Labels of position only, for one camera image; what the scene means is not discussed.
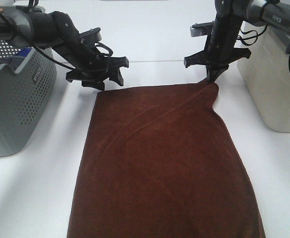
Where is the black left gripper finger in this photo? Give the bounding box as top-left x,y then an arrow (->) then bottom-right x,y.
81,80 -> 105,90
109,68 -> 124,86

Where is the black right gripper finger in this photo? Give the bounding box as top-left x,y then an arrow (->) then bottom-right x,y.
206,65 -> 229,83

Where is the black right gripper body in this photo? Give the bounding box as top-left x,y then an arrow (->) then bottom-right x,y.
184,15 -> 251,68

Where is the beige plastic basket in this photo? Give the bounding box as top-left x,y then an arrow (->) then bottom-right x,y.
237,27 -> 290,132

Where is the grey towel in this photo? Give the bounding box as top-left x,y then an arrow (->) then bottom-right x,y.
0,56 -> 25,71

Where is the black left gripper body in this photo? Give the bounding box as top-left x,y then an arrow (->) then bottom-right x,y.
52,37 -> 129,82

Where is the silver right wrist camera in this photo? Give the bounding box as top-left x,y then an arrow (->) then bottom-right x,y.
190,22 -> 214,37

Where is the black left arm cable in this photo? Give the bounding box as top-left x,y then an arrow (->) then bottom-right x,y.
0,0 -> 114,74

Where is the brown towel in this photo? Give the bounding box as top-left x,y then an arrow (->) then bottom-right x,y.
67,82 -> 265,238

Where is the grey perforated plastic basket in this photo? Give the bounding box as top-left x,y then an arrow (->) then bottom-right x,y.
0,41 -> 56,157

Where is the blue towel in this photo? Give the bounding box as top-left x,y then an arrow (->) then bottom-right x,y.
15,48 -> 32,58

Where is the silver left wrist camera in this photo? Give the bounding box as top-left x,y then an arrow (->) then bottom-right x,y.
80,27 -> 102,45

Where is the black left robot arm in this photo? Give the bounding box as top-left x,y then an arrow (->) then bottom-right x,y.
0,7 -> 129,90

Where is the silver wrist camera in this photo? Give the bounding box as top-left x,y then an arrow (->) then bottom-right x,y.
80,27 -> 102,45
190,22 -> 214,37

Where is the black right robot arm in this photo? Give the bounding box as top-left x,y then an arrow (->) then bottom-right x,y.
184,0 -> 290,83

